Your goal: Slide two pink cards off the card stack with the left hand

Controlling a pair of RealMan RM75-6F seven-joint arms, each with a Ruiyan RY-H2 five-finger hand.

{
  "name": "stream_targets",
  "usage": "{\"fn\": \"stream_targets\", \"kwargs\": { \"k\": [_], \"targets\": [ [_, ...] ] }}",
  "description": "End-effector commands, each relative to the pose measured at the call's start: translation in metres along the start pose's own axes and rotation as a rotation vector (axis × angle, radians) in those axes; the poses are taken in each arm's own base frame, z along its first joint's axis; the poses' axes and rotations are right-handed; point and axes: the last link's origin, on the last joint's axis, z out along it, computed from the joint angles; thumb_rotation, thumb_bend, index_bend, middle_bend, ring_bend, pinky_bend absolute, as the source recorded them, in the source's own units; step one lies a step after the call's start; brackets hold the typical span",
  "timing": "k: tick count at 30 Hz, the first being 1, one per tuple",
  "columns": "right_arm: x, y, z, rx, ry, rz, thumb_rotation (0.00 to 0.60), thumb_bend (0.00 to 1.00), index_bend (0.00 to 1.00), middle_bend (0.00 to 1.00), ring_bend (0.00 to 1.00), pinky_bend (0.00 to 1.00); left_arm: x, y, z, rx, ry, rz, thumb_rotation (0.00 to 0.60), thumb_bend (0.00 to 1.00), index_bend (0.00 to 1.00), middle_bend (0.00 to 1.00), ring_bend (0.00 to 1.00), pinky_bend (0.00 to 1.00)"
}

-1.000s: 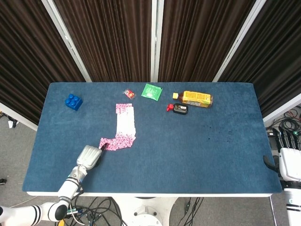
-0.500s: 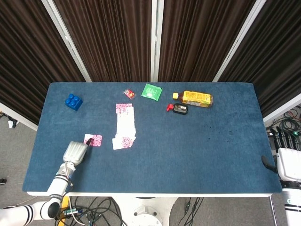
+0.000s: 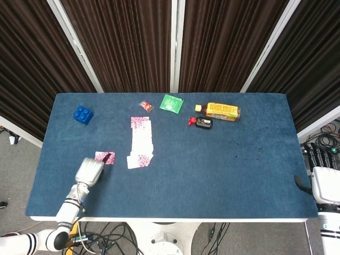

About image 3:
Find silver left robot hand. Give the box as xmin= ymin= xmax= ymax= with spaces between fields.
xmin=74 ymin=152 xmax=112 ymax=190

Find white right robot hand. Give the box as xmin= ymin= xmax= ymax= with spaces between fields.
xmin=294 ymin=143 xmax=340 ymax=205

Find pink patterned playing card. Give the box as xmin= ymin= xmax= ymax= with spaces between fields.
xmin=95 ymin=151 xmax=116 ymax=166

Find blue toy building block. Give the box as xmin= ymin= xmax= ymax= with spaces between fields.
xmin=73 ymin=105 xmax=95 ymax=125

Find pink patterned folded cloth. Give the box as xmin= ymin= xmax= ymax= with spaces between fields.
xmin=126 ymin=116 xmax=155 ymax=170

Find green terminal connector block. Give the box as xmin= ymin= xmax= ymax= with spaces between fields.
xmin=71 ymin=233 xmax=89 ymax=243

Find red yellow wrapped candy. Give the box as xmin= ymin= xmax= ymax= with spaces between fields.
xmin=139 ymin=100 xmax=155 ymax=112

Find green foil sachet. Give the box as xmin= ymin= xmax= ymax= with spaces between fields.
xmin=159 ymin=93 xmax=185 ymax=115

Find blue fabric table cover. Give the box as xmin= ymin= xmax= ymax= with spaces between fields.
xmin=24 ymin=92 xmax=319 ymax=219

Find dark brown pleated curtain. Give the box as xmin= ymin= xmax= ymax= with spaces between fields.
xmin=246 ymin=0 xmax=340 ymax=133
xmin=178 ymin=0 xmax=290 ymax=94
xmin=60 ymin=0 xmax=173 ymax=94
xmin=0 ymin=0 xmax=98 ymax=142

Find black bottle with red cap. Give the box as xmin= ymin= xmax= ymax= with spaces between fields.
xmin=188 ymin=116 xmax=214 ymax=131

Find yellow label tea bottle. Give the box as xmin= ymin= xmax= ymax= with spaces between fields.
xmin=194 ymin=102 xmax=242 ymax=123

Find coiled black floor cables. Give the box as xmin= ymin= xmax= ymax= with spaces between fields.
xmin=304 ymin=121 xmax=340 ymax=155

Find white partition base rail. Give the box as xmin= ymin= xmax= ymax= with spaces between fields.
xmin=296 ymin=105 xmax=340 ymax=140
xmin=0 ymin=114 xmax=44 ymax=149

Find tangled black floor cables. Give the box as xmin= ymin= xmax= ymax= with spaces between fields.
xmin=69 ymin=222 xmax=149 ymax=255

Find white table frame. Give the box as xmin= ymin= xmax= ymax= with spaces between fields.
xmin=29 ymin=215 xmax=319 ymax=255

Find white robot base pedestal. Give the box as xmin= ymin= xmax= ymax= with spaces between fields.
xmin=126 ymin=221 xmax=200 ymax=255

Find black cable with green plug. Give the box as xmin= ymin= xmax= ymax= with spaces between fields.
xmin=203 ymin=222 xmax=231 ymax=250

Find white partition post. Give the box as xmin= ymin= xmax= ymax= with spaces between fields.
xmin=171 ymin=0 xmax=186 ymax=94
xmin=46 ymin=0 xmax=105 ymax=94
xmin=240 ymin=0 xmax=298 ymax=94

